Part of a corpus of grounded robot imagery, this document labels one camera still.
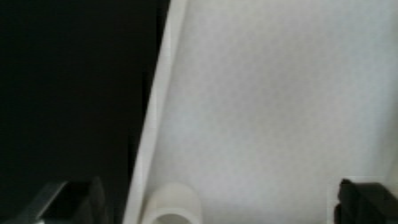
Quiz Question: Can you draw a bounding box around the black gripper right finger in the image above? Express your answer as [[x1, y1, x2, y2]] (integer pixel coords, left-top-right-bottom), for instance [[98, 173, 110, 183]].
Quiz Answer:
[[334, 179, 398, 224]]

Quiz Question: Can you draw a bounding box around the white desk top tray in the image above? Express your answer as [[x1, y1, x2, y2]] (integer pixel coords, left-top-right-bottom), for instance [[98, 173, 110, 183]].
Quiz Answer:
[[123, 0, 398, 224]]

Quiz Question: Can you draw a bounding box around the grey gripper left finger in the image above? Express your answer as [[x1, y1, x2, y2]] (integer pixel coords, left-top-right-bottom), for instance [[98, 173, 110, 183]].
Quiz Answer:
[[14, 178, 110, 224]]

